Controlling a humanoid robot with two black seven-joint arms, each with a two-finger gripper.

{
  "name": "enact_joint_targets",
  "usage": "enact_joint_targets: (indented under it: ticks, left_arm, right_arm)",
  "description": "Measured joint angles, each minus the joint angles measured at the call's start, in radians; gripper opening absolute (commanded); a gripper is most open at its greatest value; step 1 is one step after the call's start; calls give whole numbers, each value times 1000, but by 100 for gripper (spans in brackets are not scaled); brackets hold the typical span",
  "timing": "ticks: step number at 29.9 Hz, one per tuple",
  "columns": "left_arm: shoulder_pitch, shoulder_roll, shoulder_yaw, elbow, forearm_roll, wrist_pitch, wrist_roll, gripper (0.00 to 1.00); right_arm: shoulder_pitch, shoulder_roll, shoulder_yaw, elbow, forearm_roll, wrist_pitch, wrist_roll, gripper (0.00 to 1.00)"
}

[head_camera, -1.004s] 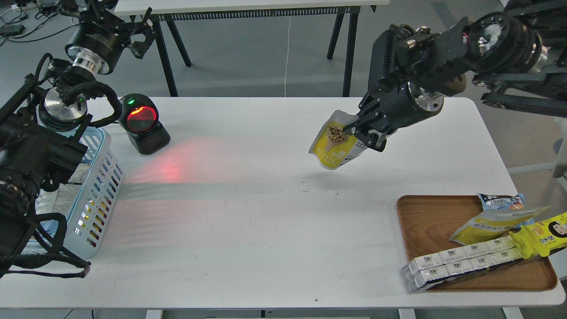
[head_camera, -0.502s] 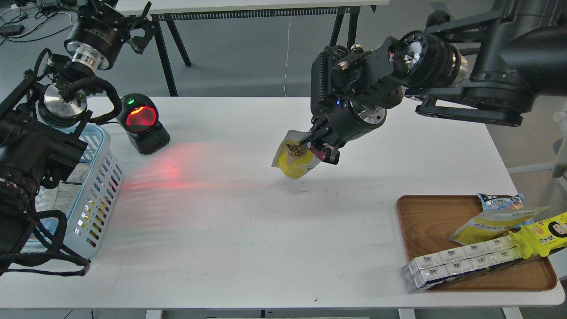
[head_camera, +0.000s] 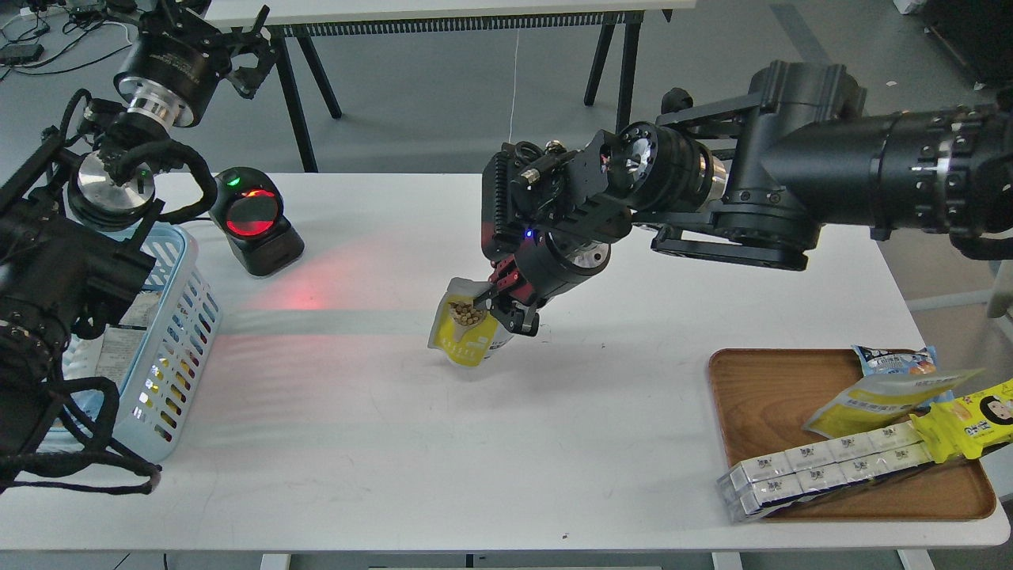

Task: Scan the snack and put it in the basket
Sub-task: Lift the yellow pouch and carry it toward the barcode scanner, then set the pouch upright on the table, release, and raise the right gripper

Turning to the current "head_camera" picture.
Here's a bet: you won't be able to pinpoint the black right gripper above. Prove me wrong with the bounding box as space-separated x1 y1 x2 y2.
472 139 631 336

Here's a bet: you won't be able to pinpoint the yellow white snack pouch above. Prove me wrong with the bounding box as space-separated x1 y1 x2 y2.
427 277 514 367
802 368 984 438

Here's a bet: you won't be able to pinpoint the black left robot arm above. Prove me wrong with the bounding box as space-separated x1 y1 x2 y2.
1 1 276 496

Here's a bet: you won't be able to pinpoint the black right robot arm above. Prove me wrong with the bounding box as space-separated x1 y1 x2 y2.
476 61 1012 336

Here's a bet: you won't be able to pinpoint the white boxed snack pack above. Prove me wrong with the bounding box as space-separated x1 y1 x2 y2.
716 422 933 523

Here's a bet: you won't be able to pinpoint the blue white snack bag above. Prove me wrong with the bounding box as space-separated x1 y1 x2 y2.
852 345 937 376

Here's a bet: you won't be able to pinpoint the light blue plastic basket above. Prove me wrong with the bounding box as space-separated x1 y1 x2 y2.
113 223 222 463

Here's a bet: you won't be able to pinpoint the yellow cartoon snack bag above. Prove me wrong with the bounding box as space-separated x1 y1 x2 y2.
911 379 1012 463

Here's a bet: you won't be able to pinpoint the brown wooden tray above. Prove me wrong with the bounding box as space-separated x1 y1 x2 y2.
707 348 999 522

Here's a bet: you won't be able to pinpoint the black barcode scanner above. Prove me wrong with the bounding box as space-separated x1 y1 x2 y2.
209 166 305 277

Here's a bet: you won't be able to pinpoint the white background table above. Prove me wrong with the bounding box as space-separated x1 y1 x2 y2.
203 0 696 174

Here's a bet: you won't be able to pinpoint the white hanging cable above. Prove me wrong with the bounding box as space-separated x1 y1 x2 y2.
507 28 520 174

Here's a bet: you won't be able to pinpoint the black floor cables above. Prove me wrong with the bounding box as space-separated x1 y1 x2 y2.
0 0 139 83

